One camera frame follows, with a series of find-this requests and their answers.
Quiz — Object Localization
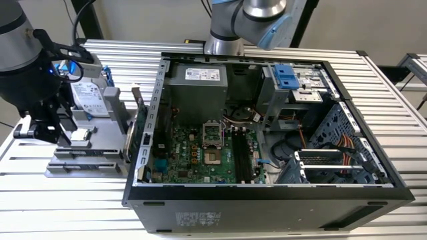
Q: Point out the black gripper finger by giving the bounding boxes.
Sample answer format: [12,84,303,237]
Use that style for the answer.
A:
[56,99,79,147]
[31,117,60,144]

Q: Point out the silver CPU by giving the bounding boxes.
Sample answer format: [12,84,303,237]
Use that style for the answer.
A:
[71,128,92,142]

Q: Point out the grey parts rack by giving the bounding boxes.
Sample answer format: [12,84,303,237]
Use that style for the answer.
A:
[44,87,151,179]

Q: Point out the hard disk in blue carrier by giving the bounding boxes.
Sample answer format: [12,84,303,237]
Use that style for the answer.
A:
[68,65,117,121]

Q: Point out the green graphics card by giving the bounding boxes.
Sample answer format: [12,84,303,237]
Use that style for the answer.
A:
[123,83,151,163]

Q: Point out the green motherboard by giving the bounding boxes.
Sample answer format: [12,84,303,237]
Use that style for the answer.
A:
[146,124,270,185]

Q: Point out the grey power supply unit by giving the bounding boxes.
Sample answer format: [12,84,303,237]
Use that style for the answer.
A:
[165,62,230,126]

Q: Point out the metal socket cover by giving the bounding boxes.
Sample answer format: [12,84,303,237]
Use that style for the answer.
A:
[202,119,225,149]

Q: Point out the CPU socket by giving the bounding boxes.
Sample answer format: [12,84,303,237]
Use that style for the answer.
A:
[203,148,225,166]

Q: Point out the thin metal locking lever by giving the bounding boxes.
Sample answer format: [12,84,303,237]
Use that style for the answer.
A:
[219,122,233,149]

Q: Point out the black round fan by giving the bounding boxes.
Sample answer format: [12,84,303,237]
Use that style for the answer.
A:
[229,105,257,121]

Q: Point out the blue plug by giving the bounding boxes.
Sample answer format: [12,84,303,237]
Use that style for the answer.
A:
[255,157,289,167]

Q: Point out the blue drive bay latch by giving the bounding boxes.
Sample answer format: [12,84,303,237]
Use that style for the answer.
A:
[273,64,301,90]

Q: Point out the black PC case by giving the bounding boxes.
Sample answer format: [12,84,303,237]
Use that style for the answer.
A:
[122,51,417,235]

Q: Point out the grey metal disk bay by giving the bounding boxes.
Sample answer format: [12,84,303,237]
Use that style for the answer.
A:
[275,148,369,185]

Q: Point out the silver slatted side table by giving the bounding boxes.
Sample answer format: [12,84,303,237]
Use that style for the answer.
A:
[393,52,427,111]

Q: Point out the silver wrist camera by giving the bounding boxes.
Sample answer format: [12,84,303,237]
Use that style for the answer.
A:
[12,123,38,139]
[79,59,103,79]

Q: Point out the thin dark camera cable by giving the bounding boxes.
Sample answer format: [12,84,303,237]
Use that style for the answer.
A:
[56,0,90,83]

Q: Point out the black frame post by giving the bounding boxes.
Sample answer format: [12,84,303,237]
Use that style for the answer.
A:
[289,0,322,48]
[71,0,105,41]

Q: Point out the black cable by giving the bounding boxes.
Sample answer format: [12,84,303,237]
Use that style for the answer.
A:
[270,129,302,163]

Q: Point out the thin orange wire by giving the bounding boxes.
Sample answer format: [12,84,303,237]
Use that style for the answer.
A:
[298,126,307,150]

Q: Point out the red yellow wire bundle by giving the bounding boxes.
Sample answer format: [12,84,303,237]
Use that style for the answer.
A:
[335,133,357,176]

